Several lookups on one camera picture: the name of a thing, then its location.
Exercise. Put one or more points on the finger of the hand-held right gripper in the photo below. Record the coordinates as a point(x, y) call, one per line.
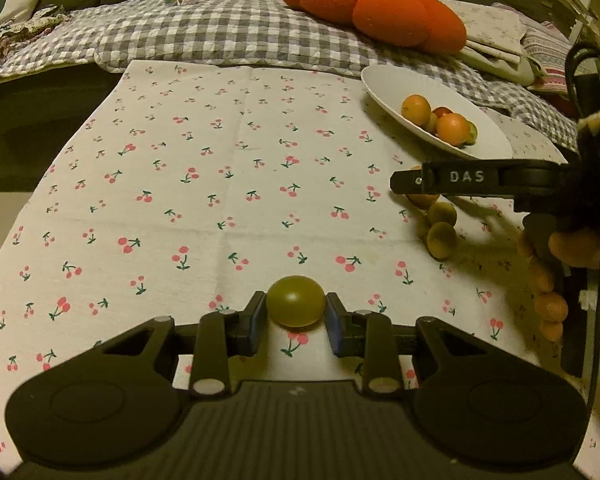
point(410, 180)

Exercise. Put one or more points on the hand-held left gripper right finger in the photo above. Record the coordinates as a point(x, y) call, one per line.
point(332, 325)

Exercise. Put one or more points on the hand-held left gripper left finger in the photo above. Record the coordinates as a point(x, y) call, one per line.
point(257, 320)

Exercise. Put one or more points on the orange with dimple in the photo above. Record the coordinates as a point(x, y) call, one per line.
point(422, 201)

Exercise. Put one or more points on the smooth round green fruit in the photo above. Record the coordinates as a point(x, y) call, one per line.
point(295, 305)

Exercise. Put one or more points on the large orange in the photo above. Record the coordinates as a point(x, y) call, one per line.
point(452, 128)

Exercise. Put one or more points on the small tangerine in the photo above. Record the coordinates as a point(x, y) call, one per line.
point(416, 109)

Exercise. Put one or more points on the bright green oval fruit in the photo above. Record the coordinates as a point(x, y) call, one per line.
point(472, 133)

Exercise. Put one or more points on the red fruit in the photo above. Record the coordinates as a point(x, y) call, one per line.
point(442, 111)

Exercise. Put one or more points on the white plate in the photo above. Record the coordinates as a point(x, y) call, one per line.
point(390, 90)

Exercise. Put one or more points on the person's right hand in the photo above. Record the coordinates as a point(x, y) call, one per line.
point(575, 247)

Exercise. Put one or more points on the small yellow-green fruit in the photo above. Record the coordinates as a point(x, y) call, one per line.
point(442, 213)
point(441, 240)

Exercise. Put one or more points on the folded pale floral cloth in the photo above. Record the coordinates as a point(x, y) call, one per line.
point(490, 25)

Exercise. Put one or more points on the orange pumpkin cushion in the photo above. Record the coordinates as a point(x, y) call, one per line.
point(395, 15)

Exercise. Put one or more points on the cherry print tablecloth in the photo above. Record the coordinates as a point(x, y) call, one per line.
point(180, 160)

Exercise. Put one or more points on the grey checkered blanket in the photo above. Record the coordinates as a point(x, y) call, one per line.
point(230, 30)

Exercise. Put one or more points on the floral patterned cloth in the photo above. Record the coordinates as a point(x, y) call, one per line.
point(30, 22)

